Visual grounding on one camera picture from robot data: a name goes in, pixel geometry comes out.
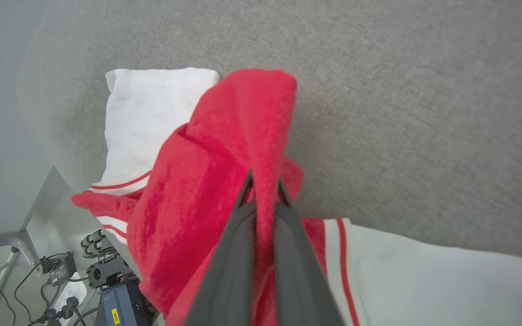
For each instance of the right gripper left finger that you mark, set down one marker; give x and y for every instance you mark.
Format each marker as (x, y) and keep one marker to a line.
(229, 280)

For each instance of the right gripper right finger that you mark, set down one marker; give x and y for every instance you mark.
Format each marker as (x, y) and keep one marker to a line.
(297, 280)

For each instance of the red white basketball jersey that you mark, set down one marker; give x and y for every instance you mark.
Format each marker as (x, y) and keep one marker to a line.
(206, 181)

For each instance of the blue box with yellow label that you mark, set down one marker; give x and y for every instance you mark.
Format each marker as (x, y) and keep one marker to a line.
(125, 303)

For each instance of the black electronic device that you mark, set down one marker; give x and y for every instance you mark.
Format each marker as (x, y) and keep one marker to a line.
(107, 271)

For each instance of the grey cylindrical parts cluster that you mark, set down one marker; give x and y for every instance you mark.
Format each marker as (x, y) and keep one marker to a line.
(95, 242)

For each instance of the white power strip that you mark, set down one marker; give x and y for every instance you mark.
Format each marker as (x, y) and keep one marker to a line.
(73, 292)

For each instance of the black power adapter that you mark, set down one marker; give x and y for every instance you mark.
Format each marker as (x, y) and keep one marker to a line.
(61, 269)

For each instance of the black power plugs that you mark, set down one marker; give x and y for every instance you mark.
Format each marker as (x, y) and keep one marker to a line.
(64, 311)

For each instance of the grey metal side panel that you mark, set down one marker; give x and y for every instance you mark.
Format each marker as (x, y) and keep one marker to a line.
(57, 213)

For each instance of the grey fabric sofa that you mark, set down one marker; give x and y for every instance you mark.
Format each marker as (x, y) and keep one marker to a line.
(401, 113)

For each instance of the grey metal frame leg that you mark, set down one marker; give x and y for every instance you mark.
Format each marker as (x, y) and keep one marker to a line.
(12, 237)

